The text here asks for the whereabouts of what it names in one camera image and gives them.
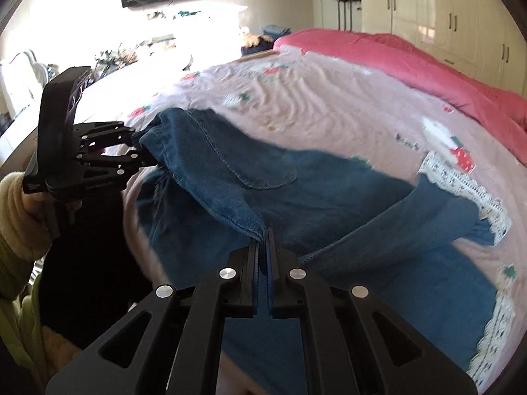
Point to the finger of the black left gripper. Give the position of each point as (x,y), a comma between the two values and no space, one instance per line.
(103,134)
(112,171)

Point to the pink quilt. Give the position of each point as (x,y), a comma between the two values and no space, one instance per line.
(501,113)

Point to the white glossy wardrobe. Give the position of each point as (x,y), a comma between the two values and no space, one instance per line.
(479,38)

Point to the left hand red nails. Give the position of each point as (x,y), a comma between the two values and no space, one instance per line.
(51,214)

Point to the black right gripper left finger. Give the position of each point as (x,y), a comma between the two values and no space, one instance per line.
(171,342)

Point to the pink strawberry print bedsheet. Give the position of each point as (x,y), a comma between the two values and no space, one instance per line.
(313,101)

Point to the blue denim pants lace hem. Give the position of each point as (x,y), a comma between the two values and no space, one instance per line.
(214,189)

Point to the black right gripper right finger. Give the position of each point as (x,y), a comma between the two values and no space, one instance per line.
(353,342)

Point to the left forearm green fleece sleeve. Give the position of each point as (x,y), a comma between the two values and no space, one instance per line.
(37,352)

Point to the black trousers of person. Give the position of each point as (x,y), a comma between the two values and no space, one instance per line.
(92,274)

